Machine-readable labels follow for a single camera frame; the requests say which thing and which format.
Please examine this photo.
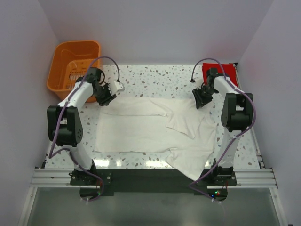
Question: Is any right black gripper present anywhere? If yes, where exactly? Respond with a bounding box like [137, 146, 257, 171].
[192, 86, 217, 109]

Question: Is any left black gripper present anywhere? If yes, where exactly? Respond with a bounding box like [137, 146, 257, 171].
[93, 83, 117, 107]

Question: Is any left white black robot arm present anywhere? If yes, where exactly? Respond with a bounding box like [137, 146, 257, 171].
[47, 67, 116, 185]

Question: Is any red folded t shirt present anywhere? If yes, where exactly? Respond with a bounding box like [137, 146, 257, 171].
[202, 63, 238, 86]

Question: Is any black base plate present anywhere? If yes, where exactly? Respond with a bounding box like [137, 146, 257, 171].
[69, 169, 238, 201]

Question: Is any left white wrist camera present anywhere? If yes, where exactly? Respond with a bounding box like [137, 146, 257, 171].
[109, 81, 125, 94]

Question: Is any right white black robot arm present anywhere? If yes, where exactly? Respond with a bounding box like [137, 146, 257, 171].
[192, 67, 254, 185]

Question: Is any orange plastic basket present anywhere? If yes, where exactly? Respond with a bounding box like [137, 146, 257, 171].
[47, 40, 101, 100]

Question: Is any white t shirt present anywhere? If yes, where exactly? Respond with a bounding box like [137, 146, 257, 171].
[95, 97, 217, 180]

